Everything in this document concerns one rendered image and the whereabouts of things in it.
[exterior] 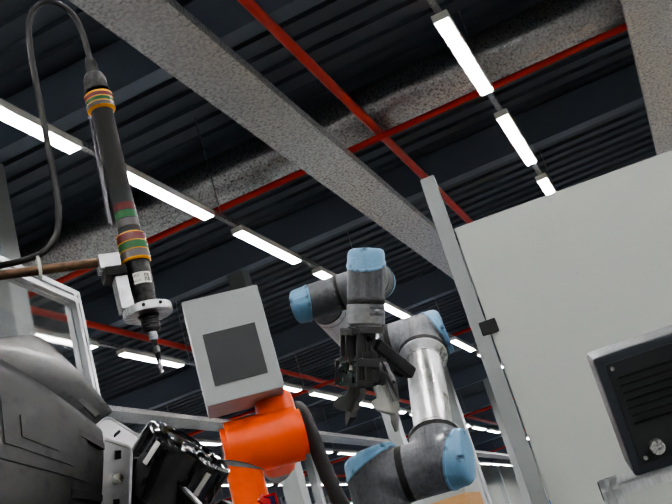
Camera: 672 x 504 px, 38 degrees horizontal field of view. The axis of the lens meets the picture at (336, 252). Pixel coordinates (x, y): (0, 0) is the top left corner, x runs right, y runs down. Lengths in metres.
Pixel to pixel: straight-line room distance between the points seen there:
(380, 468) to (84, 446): 0.98
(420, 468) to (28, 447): 1.09
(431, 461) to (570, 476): 1.10
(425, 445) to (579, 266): 1.27
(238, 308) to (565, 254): 2.74
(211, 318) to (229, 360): 0.27
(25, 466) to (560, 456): 2.20
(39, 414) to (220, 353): 4.35
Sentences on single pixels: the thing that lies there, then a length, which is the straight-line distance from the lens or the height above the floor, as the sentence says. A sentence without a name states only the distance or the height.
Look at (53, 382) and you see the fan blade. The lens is 1.35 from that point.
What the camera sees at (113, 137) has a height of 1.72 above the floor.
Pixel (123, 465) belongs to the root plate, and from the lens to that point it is 1.19.
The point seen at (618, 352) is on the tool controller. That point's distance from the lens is 1.55.
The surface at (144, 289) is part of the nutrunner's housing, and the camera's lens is 1.39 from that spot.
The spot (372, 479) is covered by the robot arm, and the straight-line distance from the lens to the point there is 2.00.
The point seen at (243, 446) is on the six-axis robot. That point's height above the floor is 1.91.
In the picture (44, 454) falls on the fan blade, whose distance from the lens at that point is 1.07.
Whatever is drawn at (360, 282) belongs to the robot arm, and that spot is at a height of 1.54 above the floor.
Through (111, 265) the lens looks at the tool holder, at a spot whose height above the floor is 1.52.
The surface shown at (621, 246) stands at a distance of 3.14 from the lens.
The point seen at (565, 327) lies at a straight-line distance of 3.08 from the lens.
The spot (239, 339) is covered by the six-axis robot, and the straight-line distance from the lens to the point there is 5.43.
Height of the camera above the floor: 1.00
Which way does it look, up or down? 19 degrees up
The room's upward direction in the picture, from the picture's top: 17 degrees counter-clockwise
